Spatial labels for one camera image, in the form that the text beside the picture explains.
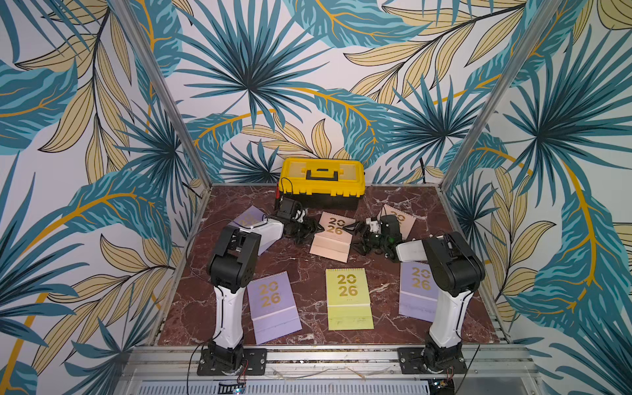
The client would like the pink calendar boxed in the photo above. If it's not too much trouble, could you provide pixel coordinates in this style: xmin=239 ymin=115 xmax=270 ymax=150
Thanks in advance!
xmin=380 ymin=205 xmax=416 ymax=240
xmin=309 ymin=212 xmax=356 ymax=263

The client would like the green desk calendar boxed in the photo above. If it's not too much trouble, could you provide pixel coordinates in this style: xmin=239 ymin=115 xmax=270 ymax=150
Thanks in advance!
xmin=325 ymin=268 xmax=374 ymax=331

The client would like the purple calendar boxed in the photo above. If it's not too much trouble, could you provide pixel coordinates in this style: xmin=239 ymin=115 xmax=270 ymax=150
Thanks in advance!
xmin=398 ymin=262 xmax=439 ymax=323
xmin=247 ymin=272 xmax=302 ymax=345
xmin=231 ymin=206 xmax=284 ymax=255

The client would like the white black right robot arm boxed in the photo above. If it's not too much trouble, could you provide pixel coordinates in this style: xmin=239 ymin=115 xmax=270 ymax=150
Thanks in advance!
xmin=343 ymin=215 xmax=486 ymax=373

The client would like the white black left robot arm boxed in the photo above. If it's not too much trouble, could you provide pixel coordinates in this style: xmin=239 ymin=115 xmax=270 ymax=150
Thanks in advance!
xmin=203 ymin=197 xmax=324 ymax=371

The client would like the yellow black toolbox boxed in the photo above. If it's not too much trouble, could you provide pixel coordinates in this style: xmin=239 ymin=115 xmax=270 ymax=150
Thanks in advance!
xmin=277 ymin=157 xmax=366 ymax=211

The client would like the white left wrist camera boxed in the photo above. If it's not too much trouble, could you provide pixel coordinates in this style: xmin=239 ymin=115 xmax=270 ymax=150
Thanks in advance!
xmin=294 ymin=210 xmax=306 ymax=223

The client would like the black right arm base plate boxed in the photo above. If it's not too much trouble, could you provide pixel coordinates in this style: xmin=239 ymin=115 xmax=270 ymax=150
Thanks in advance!
xmin=397 ymin=343 xmax=467 ymax=375

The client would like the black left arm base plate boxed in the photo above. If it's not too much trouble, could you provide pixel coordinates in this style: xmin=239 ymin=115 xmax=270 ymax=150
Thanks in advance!
xmin=197 ymin=346 xmax=268 ymax=376

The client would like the aluminium front rail frame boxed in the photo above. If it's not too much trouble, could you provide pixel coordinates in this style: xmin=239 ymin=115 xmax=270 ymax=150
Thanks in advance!
xmin=115 ymin=344 xmax=545 ymax=394

